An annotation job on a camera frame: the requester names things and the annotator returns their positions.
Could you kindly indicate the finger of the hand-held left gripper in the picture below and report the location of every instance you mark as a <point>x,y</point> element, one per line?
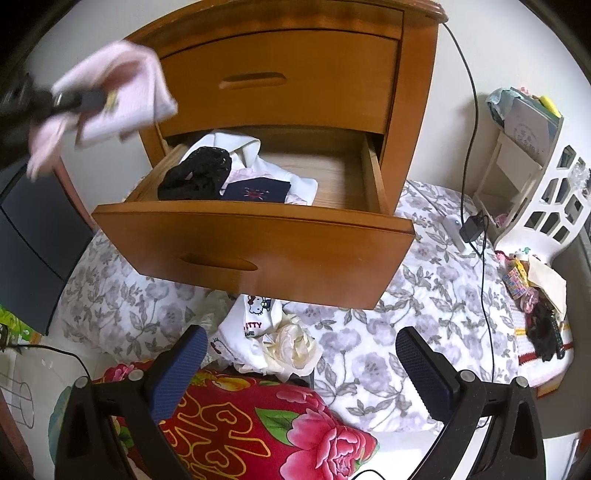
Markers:
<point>87,100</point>

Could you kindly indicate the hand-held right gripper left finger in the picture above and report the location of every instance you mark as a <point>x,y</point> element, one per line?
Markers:
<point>180,369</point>

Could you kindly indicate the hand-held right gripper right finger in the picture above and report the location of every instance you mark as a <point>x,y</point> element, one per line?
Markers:
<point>425,374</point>

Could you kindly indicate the pink garment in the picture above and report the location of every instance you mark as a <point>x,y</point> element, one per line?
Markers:
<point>138,83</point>

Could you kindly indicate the light green cloth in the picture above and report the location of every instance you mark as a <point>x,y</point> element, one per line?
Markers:
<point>212,314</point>

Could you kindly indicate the white cartoon print garment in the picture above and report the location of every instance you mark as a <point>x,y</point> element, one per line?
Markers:
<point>249,323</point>

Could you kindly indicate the white shirt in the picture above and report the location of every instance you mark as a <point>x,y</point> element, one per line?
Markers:
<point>249,154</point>

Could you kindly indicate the grey floral quilt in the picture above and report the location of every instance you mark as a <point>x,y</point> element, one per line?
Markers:
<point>392,332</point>

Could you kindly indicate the red floral blanket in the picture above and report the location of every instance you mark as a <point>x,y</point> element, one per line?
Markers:
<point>258,429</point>

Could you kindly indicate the striped knit mat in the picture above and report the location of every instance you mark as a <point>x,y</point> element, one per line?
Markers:
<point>535,374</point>

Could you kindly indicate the cream ruffled cloth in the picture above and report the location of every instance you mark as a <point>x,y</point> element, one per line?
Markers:
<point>293,346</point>

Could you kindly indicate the black lace cloth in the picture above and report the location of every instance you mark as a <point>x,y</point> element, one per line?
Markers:
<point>547,334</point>

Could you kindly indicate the black lace underwear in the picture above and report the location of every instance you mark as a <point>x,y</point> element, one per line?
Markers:
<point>198,175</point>

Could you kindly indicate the dark wardrobe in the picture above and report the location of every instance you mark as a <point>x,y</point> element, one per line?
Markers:
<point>32,240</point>

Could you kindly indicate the white power strip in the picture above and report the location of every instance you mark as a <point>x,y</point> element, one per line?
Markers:
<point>453,233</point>

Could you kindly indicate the beige cloth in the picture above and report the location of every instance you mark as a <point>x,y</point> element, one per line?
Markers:
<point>549,286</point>

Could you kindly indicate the black charger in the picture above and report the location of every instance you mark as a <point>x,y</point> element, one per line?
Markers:
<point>474,228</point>

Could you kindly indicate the green packets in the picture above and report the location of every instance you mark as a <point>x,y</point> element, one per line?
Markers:
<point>11,323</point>

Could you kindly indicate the navy embroidered cloth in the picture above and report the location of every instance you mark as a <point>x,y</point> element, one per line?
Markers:
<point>256,190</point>

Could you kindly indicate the white lattice rack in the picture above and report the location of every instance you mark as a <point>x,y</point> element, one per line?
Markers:
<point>545,207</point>

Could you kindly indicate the wooden nightstand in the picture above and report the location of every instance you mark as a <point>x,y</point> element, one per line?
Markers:
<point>415,115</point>

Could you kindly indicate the grey printed box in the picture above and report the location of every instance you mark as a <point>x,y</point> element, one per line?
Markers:
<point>531,122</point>

